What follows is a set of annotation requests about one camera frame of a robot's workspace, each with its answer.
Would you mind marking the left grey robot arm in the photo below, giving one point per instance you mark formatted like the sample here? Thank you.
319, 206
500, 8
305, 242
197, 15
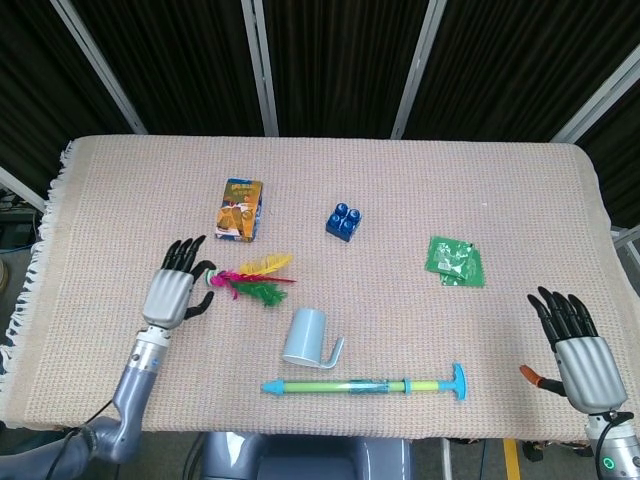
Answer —
125, 400

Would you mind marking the blue toy building block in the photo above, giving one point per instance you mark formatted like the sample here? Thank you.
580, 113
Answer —
344, 221

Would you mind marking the orange blue snack box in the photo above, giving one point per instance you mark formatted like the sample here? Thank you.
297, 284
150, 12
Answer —
240, 210

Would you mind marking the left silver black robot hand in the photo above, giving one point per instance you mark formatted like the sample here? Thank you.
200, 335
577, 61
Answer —
167, 295

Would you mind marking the colourful feather shuttlecock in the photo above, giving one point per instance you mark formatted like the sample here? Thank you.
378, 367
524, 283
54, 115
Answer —
250, 280

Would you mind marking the light blue plastic cup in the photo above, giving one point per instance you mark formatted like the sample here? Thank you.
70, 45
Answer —
310, 340

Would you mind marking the beige woven tablecloth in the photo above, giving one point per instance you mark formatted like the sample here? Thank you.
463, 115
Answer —
320, 280

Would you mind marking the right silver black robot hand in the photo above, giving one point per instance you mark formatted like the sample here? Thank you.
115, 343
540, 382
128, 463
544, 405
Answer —
585, 365

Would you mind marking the green foil packet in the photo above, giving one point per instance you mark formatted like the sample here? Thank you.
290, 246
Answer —
455, 262

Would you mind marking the green blue toy water pump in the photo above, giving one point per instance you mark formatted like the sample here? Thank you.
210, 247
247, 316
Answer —
365, 386

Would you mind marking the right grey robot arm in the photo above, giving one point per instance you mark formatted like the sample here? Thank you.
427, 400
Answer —
612, 445

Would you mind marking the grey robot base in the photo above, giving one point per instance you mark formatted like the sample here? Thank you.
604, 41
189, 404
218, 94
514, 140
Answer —
300, 457

